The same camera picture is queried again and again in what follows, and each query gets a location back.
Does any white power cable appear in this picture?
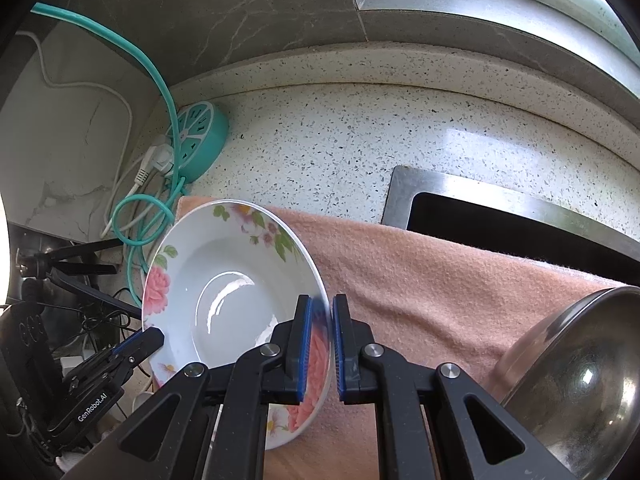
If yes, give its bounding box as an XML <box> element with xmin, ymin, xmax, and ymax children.
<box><xmin>14</xmin><ymin>29</ymin><xmax>177</xmax><ymax>240</ymax></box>

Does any pink towel mat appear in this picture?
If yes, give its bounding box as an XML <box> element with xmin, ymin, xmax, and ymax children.
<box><xmin>174</xmin><ymin>195</ymin><xmax>626</xmax><ymax>480</ymax></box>

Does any teal power cable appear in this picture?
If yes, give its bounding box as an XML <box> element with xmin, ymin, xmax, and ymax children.
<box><xmin>30</xmin><ymin>1</ymin><xmax>194</xmax><ymax>306</ymax></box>

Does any black tripod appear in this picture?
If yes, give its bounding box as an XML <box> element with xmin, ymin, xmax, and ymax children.
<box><xmin>16</xmin><ymin>238</ymin><xmax>142</xmax><ymax>320</ymax></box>

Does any white ring light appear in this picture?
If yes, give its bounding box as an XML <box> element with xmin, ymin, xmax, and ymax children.
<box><xmin>0</xmin><ymin>198</ymin><xmax>11</xmax><ymax>306</ymax></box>

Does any black control box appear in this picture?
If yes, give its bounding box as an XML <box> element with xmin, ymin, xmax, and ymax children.
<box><xmin>1</xmin><ymin>302</ymin><xmax>65</xmax><ymax>441</ymax></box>

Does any large stainless steel bowl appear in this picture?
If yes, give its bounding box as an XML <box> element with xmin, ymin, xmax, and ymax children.
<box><xmin>484</xmin><ymin>286</ymin><xmax>639</xmax><ymax>479</ymax></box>

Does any stainless steel sink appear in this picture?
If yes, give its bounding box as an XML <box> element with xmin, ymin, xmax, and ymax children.
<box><xmin>382</xmin><ymin>166</ymin><xmax>639</xmax><ymax>285</ymax></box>

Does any plate with pink roses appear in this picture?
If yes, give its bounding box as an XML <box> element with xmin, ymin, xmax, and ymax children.
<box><xmin>142</xmin><ymin>200</ymin><xmax>333</xmax><ymax>450</ymax></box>

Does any teal round power strip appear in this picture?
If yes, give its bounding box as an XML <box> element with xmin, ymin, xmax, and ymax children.
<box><xmin>177</xmin><ymin>101</ymin><xmax>229</xmax><ymax>184</ymax></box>

